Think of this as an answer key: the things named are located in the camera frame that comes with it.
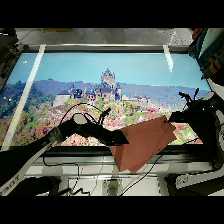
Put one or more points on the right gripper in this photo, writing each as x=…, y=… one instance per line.
x=180, y=117

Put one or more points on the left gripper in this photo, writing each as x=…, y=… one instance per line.
x=111, y=137

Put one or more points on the salmon pink garment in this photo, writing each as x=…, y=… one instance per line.
x=145, y=145

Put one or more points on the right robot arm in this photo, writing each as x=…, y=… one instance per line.
x=208, y=133

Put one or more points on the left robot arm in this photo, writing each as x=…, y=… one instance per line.
x=30, y=156

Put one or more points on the silver frame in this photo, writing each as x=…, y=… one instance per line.
x=86, y=170

